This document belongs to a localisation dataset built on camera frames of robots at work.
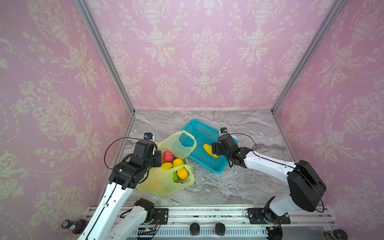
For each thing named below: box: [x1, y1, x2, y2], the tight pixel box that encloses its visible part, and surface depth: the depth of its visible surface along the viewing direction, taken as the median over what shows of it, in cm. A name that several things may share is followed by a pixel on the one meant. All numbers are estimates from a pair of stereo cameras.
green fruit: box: [172, 171, 179, 183], surface depth 84 cm
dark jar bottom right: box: [321, 228, 349, 240], surface depth 64 cm
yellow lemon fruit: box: [172, 158, 185, 168], surface depth 89 cm
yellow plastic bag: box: [136, 130, 197, 197], surface depth 78 cm
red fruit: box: [163, 150, 174, 162], surface depth 91 cm
